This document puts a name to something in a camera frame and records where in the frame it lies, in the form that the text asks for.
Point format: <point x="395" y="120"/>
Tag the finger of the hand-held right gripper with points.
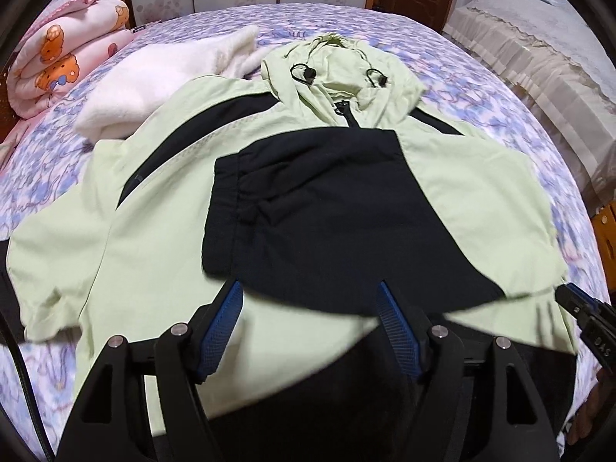
<point x="575" y="301"/>

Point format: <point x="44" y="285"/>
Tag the beige lace covered bed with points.
<point x="539" y="53"/>

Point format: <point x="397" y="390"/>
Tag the bed with purple floral sheet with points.
<point x="481" y="82"/>

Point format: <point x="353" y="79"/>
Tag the person's right hand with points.
<point x="584" y="418"/>

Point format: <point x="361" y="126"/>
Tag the white fleece cloth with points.
<point x="144" y="86"/>

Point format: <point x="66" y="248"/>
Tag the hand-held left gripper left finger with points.
<point x="222" y="320"/>

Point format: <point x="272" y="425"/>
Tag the green and black hooded jacket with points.
<point x="144" y="231"/>

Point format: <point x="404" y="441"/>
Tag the orange wooden cabinet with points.
<point x="605" y="245"/>

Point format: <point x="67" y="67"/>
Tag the pink bear print blanket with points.
<point x="62" y="57"/>

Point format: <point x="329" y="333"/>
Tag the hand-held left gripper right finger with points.
<point x="397" y="320"/>

